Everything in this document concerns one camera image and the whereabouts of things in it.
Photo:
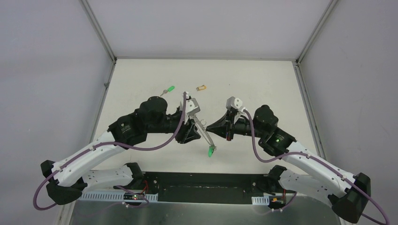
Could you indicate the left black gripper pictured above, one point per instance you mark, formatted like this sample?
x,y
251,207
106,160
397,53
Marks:
x,y
184,130

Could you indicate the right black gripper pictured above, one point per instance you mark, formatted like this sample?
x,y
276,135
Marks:
x,y
222,131

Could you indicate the large wire keyring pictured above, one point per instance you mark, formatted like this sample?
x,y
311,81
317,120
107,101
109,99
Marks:
x,y
204,133

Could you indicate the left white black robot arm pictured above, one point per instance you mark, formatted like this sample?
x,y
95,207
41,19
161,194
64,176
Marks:
x,y
68,179

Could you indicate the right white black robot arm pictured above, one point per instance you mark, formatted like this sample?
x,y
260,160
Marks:
x,y
347,194

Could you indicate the yellow key tag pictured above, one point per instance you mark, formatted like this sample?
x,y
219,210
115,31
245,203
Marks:
x,y
200,88

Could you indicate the green tagged loose key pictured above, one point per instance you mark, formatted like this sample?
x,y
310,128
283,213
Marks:
x,y
165,91

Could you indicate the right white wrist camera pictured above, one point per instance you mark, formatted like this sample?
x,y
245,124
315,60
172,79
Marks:
x,y
235,103

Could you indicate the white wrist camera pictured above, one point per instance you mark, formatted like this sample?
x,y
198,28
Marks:
x,y
189,105
235,103

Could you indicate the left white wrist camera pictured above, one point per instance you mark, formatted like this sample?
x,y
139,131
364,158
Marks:
x,y
189,105

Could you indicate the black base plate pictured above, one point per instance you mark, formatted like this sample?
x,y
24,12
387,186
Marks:
x,y
207,187

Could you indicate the right white cable duct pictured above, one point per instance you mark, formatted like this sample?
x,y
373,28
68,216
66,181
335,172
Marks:
x,y
260,200

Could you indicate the white cable duct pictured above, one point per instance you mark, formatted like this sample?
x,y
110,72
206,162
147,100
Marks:
x,y
260,200
110,196

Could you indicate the left white cable duct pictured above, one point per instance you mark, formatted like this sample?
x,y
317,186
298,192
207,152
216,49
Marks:
x,y
110,196

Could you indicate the left aluminium frame post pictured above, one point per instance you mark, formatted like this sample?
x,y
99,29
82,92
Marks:
x,y
95,65

